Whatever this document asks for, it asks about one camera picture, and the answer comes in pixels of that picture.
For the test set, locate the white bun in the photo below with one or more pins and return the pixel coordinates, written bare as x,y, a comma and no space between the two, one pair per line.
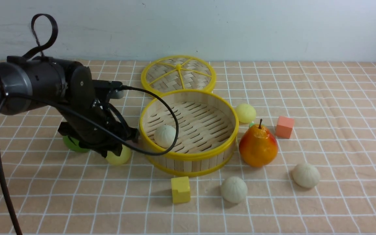
306,175
164,136
234,190

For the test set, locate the yellow bun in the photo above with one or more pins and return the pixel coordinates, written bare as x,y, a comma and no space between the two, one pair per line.
119,159
245,113

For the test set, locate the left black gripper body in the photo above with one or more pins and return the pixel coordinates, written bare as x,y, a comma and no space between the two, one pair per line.
86,120

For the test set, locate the orange wooden cube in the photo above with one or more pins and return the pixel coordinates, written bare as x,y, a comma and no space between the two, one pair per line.
284,127

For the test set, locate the yellow wooden block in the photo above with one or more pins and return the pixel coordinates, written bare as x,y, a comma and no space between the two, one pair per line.
181,192

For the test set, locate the bamboo steamer tray yellow rim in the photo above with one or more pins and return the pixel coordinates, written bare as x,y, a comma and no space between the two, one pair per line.
208,128

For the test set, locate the orange checkered tablecloth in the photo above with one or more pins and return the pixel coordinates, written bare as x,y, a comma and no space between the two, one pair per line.
333,104

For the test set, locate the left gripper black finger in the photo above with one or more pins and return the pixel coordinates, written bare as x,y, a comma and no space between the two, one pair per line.
131,134
104,148

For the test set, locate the orange toy pear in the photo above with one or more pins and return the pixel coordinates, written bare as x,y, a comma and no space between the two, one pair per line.
258,146

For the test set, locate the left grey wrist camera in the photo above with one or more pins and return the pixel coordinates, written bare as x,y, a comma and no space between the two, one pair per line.
106,90

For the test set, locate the woven bamboo steamer lid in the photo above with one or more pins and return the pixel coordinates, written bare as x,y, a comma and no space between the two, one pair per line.
178,72

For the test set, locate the green toy watermelon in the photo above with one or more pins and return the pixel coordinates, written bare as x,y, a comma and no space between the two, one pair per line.
73,145

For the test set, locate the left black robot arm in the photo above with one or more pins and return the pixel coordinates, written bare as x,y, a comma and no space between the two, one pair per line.
39,78

